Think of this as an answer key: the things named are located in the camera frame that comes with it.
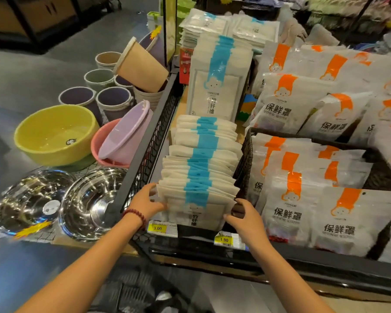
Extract person's left hand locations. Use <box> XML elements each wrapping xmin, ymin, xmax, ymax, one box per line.
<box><xmin>127</xmin><ymin>183</ymin><xmax>169</xmax><ymax>226</ymax></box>

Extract person's right hand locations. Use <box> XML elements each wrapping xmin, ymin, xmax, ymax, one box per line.
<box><xmin>223</xmin><ymin>199</ymin><xmax>272</xmax><ymax>254</ymax></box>

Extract row of blue-striped white packets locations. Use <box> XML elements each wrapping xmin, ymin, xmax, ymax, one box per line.
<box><xmin>156</xmin><ymin>115</ymin><xmax>245</xmax><ymax>232</ymax></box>

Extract person's left forearm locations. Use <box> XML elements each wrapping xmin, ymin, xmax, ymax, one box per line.
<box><xmin>16</xmin><ymin>212</ymin><xmax>144</xmax><ymax>313</ymax></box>

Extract person's right forearm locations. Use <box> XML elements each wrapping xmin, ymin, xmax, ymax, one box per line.
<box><xmin>248</xmin><ymin>238</ymin><xmax>335</xmax><ymax>313</ymax></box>

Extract yellow price tag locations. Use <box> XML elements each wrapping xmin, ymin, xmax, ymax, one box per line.
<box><xmin>147</xmin><ymin>221</ymin><xmax>179</xmax><ymax>238</ymax></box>
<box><xmin>214</xmin><ymin>231</ymin><xmax>249</xmax><ymax>252</ymax></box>

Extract lilac plastic basin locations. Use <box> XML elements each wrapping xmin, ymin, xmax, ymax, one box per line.
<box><xmin>98</xmin><ymin>100</ymin><xmax>154</xmax><ymax>165</ymax></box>

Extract stainless steel bowl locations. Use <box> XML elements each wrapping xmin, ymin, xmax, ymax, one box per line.
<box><xmin>0</xmin><ymin>169</ymin><xmax>77</xmax><ymax>237</ymax></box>
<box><xmin>58</xmin><ymin>167</ymin><xmax>128</xmax><ymax>242</ymax></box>

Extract pink plastic basin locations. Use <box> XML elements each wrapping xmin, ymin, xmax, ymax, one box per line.
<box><xmin>91</xmin><ymin>118</ymin><xmax>131</xmax><ymax>169</ymax></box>

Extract pile of orange-striped white packets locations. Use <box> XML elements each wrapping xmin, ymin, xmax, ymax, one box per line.
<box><xmin>247</xmin><ymin>133</ymin><xmax>391</xmax><ymax>265</ymax></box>
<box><xmin>244</xmin><ymin>42</ymin><xmax>391</xmax><ymax>180</ymax></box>

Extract green plastic basin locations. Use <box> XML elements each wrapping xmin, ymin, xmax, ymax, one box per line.
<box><xmin>54</xmin><ymin>154</ymin><xmax>97</xmax><ymax>173</ymax></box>

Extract stack of beige plastic bins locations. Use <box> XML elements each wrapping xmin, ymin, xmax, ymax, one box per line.
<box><xmin>132</xmin><ymin>80</ymin><xmax>169</xmax><ymax>112</ymax></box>

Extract black display shelf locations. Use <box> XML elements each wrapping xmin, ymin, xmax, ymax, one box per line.
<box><xmin>130</xmin><ymin>224</ymin><xmax>391</xmax><ymax>302</ymax></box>

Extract colourful printed packet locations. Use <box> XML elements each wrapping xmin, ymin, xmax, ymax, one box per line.
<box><xmin>235</xmin><ymin>93</ymin><xmax>258</xmax><ymax>123</ymax></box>

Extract person's dark trousers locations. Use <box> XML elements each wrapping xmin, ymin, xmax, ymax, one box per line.
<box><xmin>88</xmin><ymin>262</ymin><xmax>215</xmax><ymax>313</ymax></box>

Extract yellow plastic basin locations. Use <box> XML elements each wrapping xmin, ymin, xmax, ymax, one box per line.
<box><xmin>14</xmin><ymin>104</ymin><xmax>100</xmax><ymax>167</ymax></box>

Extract small green plastic bin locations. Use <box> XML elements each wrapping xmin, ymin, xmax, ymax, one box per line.
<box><xmin>84</xmin><ymin>68</ymin><xmax>116</xmax><ymax>92</ymax></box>

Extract tilted beige plastic bin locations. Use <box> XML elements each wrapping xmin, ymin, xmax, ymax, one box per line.
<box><xmin>113</xmin><ymin>36</ymin><xmax>169</xmax><ymax>93</ymax></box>

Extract upright stack of blue-striped packets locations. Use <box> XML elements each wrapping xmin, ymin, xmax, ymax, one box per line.
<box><xmin>185</xmin><ymin>32</ymin><xmax>255</xmax><ymax>123</ymax></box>

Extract red packet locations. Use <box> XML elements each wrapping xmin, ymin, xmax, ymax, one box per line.
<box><xmin>179</xmin><ymin>47</ymin><xmax>195</xmax><ymax>85</ymax></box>

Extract small beige plastic bin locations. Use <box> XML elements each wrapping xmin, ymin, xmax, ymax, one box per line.
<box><xmin>95</xmin><ymin>51</ymin><xmax>122</xmax><ymax>70</ymax></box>

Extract tall purple plastic bin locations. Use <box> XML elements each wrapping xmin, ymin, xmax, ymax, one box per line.
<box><xmin>138</xmin><ymin>30</ymin><xmax>166</xmax><ymax>67</ymax></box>

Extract flat stack of clear packets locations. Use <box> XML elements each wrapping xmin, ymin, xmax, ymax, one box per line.
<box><xmin>231</xmin><ymin>14</ymin><xmax>281</xmax><ymax>53</ymax></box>
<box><xmin>179</xmin><ymin>9</ymin><xmax>232</xmax><ymax>49</ymax></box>

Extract folded beige towels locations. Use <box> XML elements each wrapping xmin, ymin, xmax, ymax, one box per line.
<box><xmin>278</xmin><ymin>16</ymin><xmax>341</xmax><ymax>47</ymax></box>

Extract wooden cabinet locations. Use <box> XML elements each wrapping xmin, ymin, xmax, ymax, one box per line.
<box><xmin>0</xmin><ymin>0</ymin><xmax>116</xmax><ymax>55</ymax></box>

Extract red bead bracelet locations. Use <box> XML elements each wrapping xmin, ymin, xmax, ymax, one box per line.
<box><xmin>122</xmin><ymin>208</ymin><xmax>147</xmax><ymax>230</ymax></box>

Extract black framed post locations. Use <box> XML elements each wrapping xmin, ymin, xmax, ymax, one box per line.
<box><xmin>159</xmin><ymin>0</ymin><xmax>179</xmax><ymax>68</ymax></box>

